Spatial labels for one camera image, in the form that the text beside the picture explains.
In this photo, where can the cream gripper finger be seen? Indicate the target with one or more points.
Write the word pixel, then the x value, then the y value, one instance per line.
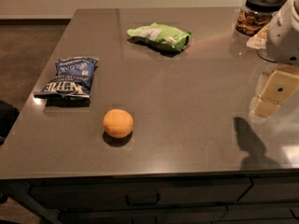
pixel 258 41

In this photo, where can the orange fruit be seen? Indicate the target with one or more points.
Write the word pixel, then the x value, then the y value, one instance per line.
pixel 118 123

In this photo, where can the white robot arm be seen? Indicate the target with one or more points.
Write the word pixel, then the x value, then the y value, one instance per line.
pixel 278 41

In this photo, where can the glass jar with black lid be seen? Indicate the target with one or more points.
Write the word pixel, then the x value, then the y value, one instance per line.
pixel 255 14

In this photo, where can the green snack bag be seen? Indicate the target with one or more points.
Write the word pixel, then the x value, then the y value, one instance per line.
pixel 161 36

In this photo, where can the dark right cabinet drawer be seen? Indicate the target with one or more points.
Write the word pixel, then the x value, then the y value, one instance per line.
pixel 272 190

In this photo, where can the blue Kettle chips bag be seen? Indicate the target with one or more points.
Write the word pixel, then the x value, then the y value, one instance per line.
pixel 74 78

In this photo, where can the black object at left edge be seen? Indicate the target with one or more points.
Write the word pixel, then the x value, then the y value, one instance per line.
pixel 8 115

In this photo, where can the dark cabinet drawer with handle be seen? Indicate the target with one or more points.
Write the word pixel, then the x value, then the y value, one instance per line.
pixel 140 194

